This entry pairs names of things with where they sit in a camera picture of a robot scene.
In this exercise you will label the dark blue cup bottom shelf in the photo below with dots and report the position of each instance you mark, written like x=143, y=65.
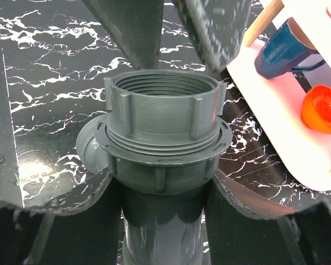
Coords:
x=288, y=47

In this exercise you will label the orange bowl bottom shelf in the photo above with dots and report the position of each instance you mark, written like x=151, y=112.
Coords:
x=316, y=109

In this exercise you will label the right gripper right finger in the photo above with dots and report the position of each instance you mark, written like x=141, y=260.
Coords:
x=245, y=228

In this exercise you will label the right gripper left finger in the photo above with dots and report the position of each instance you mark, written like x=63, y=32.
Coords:
x=78, y=227

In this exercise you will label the grey threaded pipe nut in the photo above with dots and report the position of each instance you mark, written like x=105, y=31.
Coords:
x=165, y=102

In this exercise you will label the grey pipe tee fitting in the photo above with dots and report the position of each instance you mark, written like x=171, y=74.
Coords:
x=162, y=206

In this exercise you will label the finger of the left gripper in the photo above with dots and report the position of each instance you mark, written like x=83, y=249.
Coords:
x=135, y=25
x=216, y=28

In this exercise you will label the pink three-tier shelf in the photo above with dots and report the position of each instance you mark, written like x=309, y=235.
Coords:
x=277, y=103

